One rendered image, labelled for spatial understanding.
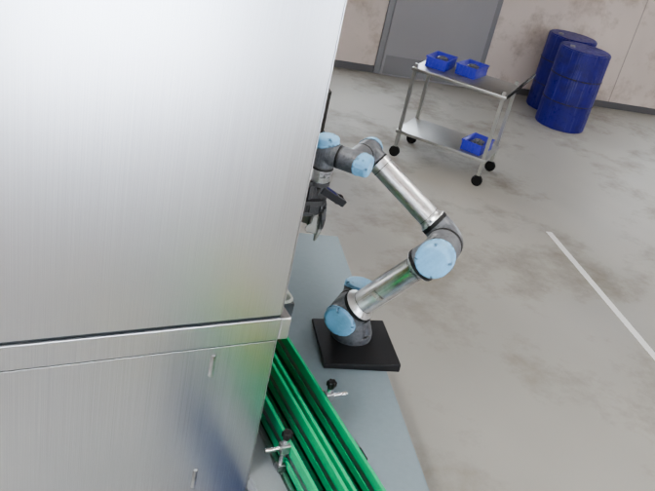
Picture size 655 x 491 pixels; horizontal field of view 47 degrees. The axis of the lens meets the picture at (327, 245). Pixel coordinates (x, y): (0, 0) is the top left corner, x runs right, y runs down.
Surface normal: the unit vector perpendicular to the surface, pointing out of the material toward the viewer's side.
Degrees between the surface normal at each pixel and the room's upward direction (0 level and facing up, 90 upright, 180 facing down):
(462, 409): 0
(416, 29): 90
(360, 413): 0
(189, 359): 90
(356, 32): 90
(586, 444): 0
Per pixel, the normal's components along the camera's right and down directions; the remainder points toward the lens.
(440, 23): 0.17, 0.50
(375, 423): 0.20, -0.86
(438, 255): -0.29, 0.31
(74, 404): 0.42, 0.50
